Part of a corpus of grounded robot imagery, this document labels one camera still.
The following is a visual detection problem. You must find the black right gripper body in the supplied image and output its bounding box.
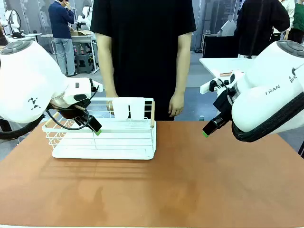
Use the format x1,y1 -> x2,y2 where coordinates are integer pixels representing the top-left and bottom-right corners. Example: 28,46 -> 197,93
213,88 -> 235,121

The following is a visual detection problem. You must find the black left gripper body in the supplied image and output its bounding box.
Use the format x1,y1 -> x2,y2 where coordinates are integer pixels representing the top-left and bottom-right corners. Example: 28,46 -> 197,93
51,99 -> 92,120

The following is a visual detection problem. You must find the person's left forearm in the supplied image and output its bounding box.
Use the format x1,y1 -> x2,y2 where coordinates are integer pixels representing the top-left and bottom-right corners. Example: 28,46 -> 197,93
174,54 -> 191,97

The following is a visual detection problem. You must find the person's right forearm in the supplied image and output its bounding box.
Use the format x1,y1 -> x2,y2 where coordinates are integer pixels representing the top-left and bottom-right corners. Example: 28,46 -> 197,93
96,54 -> 118,97

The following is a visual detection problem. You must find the person's right hand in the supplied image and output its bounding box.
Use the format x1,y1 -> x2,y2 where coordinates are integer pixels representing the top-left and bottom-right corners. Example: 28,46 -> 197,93
105,89 -> 120,112

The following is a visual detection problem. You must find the person's left hand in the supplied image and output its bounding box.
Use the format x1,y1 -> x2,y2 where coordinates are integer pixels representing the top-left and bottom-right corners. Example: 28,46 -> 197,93
168,92 -> 186,117

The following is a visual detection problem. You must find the white plastic cutlery holder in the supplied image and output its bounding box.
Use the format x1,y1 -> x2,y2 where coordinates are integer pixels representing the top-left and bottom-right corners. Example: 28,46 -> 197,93
112,96 -> 145,120

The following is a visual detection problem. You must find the white side table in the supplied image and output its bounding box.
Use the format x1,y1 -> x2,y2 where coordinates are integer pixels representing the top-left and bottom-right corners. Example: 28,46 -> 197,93
199,57 -> 259,84

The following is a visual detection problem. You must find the grey step stool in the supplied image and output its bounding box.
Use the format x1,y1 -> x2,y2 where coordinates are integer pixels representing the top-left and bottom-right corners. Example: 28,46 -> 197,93
75,53 -> 94,74

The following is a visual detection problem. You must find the black panel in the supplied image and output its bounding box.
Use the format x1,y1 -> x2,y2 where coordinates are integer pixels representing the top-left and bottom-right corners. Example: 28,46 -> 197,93
202,34 -> 240,59

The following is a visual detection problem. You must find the grey-white machine housing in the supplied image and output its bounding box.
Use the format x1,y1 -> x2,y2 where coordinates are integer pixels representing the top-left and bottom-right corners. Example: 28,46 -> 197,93
218,19 -> 238,37

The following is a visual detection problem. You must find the white background work table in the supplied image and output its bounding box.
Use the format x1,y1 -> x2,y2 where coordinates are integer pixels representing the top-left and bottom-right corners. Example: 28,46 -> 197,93
40,33 -> 98,72

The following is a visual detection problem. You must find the brown cardboard box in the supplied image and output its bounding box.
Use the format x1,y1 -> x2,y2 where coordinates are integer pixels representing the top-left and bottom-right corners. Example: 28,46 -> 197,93
69,28 -> 95,37

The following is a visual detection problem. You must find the bystander in black clothes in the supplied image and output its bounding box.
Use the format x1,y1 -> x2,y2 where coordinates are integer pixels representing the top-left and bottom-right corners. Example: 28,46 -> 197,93
234,0 -> 291,58

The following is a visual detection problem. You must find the man in navy sweater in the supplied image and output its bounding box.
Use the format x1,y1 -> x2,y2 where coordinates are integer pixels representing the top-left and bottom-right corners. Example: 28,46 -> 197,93
47,0 -> 78,77

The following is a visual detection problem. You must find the person in black T-shirt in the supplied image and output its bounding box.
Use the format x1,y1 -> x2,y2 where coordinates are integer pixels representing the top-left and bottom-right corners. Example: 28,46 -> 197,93
90,0 -> 197,121

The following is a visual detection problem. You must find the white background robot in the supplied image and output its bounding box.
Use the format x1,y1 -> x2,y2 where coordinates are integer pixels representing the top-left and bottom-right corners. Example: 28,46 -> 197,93
76,6 -> 93,30
0,9 -> 22,34

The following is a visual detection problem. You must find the bystander in green sweater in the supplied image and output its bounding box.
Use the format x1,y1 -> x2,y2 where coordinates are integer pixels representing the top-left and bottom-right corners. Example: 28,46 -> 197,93
287,1 -> 304,44

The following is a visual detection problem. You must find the bystander in white shirt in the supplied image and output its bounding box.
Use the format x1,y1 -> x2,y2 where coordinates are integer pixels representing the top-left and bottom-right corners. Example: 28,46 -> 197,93
272,0 -> 296,41

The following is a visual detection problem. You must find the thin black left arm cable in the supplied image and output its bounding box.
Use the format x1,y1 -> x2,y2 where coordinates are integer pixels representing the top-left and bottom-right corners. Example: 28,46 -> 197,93
45,85 -> 100,131

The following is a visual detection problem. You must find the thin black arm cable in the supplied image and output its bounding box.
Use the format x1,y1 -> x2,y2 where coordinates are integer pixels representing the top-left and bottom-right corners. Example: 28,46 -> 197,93
216,77 -> 235,96
45,85 -> 100,131

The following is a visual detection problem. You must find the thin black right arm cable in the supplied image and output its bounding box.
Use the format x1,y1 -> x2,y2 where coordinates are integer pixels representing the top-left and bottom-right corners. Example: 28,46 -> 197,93
216,77 -> 235,96

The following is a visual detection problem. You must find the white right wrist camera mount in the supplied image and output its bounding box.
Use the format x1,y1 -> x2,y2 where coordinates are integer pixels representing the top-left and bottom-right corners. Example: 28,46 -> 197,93
199,70 -> 245,95

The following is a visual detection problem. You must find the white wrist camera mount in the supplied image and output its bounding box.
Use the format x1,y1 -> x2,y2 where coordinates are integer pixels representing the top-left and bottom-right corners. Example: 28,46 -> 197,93
91,79 -> 105,93
199,70 -> 245,95

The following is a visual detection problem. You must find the white wire dish rack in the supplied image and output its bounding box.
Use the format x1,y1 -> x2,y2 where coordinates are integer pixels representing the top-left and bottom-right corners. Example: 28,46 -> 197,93
41,96 -> 157,161

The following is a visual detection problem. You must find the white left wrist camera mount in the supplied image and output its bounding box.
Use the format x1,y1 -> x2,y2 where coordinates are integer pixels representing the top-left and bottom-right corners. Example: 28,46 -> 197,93
91,79 -> 105,93

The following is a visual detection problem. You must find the black right arm cable sleeve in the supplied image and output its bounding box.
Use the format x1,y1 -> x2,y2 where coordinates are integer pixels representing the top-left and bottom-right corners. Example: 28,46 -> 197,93
231,91 -> 304,143

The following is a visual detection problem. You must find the black arm cable sleeve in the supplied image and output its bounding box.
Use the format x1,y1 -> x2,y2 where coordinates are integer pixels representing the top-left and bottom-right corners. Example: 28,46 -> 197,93
231,91 -> 304,143
0,113 -> 46,140

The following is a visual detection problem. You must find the black left arm cable sleeve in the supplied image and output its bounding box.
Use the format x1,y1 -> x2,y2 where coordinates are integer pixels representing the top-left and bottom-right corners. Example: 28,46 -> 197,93
0,113 -> 46,140

